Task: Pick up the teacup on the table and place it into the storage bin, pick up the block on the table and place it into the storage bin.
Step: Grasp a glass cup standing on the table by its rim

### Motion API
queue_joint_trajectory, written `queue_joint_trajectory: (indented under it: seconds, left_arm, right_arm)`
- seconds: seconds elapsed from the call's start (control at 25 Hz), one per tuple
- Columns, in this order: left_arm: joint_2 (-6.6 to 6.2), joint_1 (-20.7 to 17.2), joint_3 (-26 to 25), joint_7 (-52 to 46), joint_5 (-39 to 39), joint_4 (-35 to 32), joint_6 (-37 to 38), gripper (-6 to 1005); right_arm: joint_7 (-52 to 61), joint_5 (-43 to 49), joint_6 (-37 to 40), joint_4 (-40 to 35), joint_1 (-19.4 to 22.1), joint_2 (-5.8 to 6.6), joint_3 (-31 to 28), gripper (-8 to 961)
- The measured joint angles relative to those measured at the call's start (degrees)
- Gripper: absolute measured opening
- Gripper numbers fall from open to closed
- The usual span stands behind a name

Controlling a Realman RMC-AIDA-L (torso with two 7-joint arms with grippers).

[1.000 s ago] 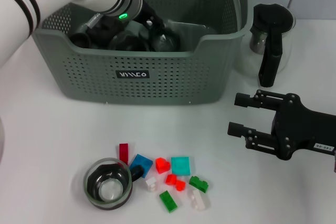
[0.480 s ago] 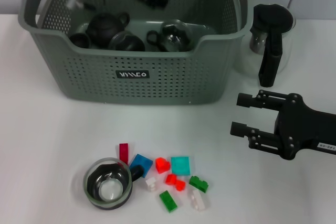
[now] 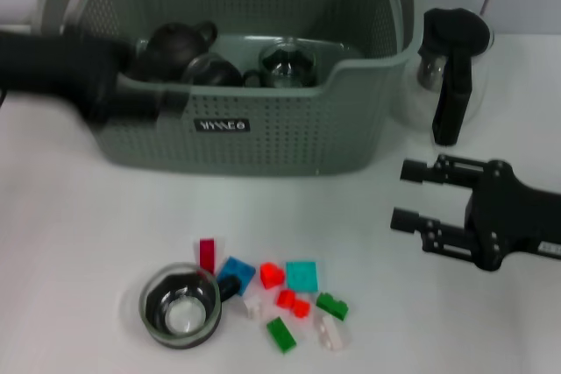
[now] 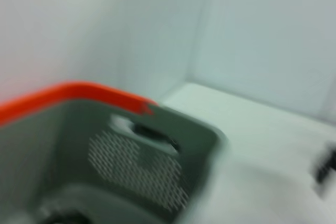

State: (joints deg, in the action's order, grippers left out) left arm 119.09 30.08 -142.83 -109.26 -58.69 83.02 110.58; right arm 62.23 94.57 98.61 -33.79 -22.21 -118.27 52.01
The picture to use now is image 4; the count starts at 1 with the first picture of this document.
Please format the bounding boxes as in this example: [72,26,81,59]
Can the glass pitcher black handle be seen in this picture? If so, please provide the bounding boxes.
[311,140,336,194]

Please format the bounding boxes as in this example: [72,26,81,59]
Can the grey perforated storage bin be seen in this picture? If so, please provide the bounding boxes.
[0,98,229,224]

